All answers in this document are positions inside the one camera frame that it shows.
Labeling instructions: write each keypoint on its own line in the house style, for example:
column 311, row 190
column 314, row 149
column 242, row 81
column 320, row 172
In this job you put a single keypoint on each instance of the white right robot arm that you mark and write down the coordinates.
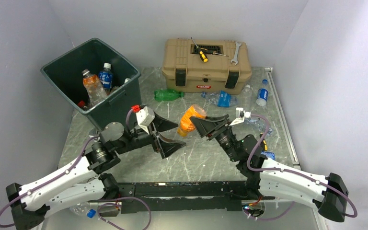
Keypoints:
column 328, row 195

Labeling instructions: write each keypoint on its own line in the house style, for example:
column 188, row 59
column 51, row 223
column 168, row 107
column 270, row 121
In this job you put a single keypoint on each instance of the yellow black screwdriver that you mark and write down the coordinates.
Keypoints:
column 200, row 51

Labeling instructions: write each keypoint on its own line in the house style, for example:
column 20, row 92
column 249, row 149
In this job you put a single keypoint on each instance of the clear bottle orange label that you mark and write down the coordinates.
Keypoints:
column 93, row 87

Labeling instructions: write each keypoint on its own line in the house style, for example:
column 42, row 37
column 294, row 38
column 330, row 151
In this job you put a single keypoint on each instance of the dark green plastic bin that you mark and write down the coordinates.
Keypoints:
column 65, row 74

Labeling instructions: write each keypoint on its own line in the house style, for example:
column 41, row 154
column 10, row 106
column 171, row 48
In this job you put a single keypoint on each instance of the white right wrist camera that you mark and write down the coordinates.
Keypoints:
column 240, row 116

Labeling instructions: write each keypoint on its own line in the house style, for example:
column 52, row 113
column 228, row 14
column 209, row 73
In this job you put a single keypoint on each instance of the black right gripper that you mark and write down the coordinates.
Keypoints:
column 210, row 126

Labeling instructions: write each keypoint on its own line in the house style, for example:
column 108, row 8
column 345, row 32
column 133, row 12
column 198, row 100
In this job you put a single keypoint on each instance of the thin dark screwdriver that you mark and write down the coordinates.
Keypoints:
column 212, row 52

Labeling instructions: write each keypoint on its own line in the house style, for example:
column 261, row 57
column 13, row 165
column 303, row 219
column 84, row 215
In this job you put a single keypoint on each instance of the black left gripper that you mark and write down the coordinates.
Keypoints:
column 165, row 146

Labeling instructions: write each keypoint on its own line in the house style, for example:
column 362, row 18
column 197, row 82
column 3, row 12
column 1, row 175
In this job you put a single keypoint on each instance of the green plastic bottle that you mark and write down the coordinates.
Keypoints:
column 167, row 95

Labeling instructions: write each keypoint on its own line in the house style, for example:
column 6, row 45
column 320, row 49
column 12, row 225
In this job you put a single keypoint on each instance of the crushed Pepsi bottle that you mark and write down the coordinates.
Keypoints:
column 269, row 154

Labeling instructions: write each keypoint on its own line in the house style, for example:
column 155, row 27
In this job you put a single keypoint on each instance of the blue label bottle far right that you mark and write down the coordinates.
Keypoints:
column 262, row 93

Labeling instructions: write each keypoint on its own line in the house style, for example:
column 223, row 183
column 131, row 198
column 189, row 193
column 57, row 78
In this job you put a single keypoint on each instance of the tan plastic toolbox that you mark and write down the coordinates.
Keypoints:
column 184, row 71

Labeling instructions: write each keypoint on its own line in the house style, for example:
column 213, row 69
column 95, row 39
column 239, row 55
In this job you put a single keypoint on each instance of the silver open-end wrench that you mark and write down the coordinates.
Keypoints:
column 234, row 60

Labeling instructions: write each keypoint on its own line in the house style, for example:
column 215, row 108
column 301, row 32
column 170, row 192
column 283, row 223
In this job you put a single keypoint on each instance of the blue label water bottle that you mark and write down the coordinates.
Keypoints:
column 106, row 77

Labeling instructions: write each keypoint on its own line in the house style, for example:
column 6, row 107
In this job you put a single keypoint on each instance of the crushed blue label bottle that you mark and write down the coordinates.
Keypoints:
column 220, row 99

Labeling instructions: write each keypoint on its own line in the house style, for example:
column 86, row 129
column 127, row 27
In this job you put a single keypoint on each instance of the yellow black tool right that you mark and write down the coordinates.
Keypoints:
column 264, row 145

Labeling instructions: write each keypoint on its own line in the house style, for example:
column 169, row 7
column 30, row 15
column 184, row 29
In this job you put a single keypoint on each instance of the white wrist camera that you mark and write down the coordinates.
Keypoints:
column 144, row 116
column 240, row 116

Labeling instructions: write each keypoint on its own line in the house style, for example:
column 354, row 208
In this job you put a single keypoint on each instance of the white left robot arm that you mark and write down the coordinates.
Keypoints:
column 86, row 177

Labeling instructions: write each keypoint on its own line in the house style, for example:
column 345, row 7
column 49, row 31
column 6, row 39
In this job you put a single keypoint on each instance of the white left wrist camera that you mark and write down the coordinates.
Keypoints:
column 144, row 116

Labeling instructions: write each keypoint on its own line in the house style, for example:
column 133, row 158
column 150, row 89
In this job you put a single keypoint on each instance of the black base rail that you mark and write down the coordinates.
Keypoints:
column 177, row 196

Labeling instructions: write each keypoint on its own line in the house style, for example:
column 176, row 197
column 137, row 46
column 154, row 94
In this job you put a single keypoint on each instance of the clear bottle white cap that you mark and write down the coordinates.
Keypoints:
column 246, row 88

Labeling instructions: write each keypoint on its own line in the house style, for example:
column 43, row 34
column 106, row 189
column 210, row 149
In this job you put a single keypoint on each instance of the small red cap bottle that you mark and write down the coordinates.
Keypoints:
column 83, row 105

